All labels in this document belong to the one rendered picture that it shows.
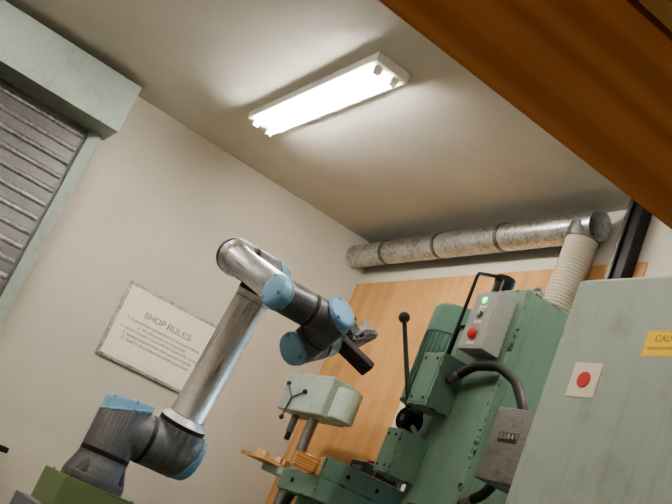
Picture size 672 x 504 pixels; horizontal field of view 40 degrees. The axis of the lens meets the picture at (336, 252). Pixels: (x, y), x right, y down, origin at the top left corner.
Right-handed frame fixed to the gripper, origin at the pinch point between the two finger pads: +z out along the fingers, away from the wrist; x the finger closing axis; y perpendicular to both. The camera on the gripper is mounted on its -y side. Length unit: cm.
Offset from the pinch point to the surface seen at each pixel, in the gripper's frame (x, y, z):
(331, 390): 153, 35, 162
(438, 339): -11.5, -9.8, 9.9
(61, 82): 154, 243, 92
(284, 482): 32.6, -22.9, -27.1
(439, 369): -21.7, -21.2, -14.4
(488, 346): -35.6, -23.3, -11.2
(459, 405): -20.1, -31.3, -12.7
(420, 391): -14.7, -23.2, -16.6
